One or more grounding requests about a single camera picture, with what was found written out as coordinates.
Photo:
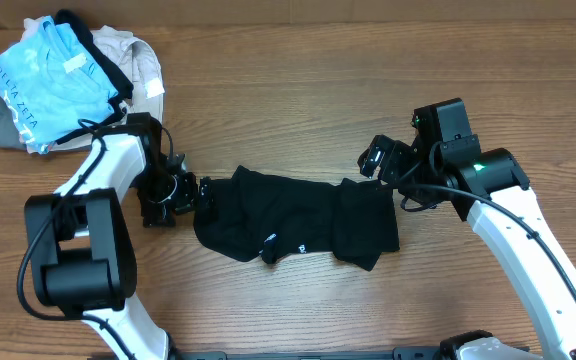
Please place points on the light blue folded t-shirt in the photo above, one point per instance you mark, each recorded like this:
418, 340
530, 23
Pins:
50, 82

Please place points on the beige folded garment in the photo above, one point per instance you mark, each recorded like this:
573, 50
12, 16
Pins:
139, 63

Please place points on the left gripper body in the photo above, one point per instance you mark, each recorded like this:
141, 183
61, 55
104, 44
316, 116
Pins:
163, 192

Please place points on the black folded garment in pile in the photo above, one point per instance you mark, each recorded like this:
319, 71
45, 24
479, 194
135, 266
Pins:
117, 78

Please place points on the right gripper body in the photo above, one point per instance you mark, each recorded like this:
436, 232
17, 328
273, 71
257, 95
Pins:
398, 159

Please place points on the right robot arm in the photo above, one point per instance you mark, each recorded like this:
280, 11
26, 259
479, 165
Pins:
490, 191

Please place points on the black polo shirt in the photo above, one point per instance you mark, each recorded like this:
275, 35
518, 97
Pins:
270, 217

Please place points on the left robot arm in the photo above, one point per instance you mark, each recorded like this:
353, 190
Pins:
80, 264

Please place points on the grey folded garment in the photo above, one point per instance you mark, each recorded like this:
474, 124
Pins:
9, 136

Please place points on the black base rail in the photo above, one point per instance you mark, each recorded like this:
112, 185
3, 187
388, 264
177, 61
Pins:
398, 353

